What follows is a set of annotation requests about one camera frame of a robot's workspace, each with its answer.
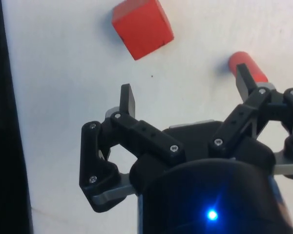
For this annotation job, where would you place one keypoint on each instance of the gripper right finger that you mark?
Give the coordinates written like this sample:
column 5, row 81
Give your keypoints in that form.
column 236, row 122

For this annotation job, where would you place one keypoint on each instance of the red cube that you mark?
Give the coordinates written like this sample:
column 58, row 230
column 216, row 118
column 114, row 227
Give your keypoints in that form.
column 144, row 26

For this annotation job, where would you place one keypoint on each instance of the red cylinder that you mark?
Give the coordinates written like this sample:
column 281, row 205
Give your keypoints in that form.
column 249, row 61

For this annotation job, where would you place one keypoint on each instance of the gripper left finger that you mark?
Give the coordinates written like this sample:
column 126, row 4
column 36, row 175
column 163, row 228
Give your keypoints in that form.
column 90, row 156

